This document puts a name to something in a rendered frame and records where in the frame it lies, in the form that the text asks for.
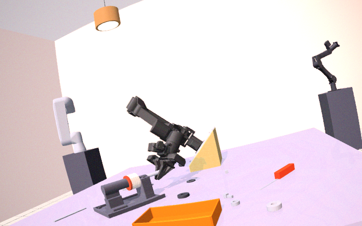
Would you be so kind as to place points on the red-orange ring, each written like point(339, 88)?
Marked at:
point(130, 183)

